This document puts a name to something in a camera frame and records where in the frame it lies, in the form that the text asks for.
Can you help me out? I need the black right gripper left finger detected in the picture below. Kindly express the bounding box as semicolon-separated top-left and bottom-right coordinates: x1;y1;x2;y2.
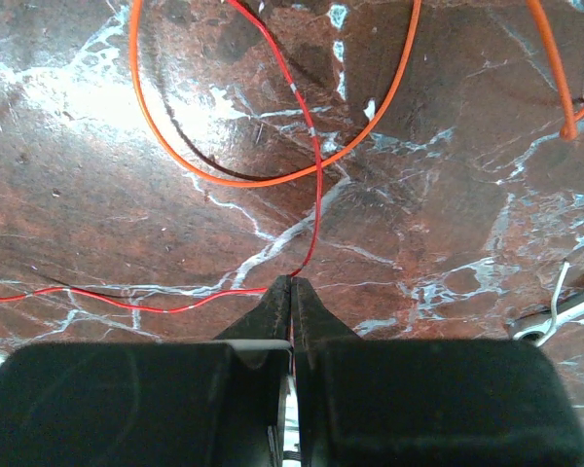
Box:
0;276;292;466

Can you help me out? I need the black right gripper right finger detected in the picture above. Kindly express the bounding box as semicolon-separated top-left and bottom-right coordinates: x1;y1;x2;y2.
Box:
290;278;584;466

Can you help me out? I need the thin red wire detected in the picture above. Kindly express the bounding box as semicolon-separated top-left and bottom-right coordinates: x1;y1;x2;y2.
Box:
0;0;325;315

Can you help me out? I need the orange wire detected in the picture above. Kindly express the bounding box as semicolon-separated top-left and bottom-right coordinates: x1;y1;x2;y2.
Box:
128;0;584;190

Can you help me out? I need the silver ratchet wrench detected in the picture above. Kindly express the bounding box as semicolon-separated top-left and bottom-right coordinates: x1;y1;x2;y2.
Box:
508;286;584;341

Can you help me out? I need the white wire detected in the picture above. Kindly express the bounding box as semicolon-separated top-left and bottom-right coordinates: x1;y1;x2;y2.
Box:
532;260;573;347

